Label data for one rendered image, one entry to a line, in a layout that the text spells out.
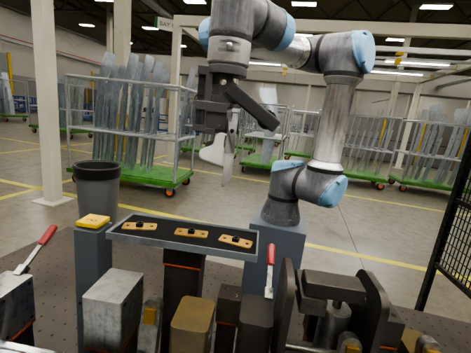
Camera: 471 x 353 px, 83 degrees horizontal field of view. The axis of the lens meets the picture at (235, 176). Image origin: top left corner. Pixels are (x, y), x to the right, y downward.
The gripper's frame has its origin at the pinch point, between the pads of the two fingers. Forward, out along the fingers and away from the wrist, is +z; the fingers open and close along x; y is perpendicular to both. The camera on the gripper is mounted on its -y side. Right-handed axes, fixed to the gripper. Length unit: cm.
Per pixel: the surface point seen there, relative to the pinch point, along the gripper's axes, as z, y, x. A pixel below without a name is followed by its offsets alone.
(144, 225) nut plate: 19.0, 20.2, -14.2
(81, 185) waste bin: 83, 153, -229
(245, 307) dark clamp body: 27.3, -6.6, 2.8
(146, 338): 31.8, 12.6, 8.1
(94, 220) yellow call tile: 19.3, 33.8, -15.4
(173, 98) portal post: -29, 143, -630
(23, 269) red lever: 28, 45, -5
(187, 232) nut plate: 19.0, 8.7, -12.9
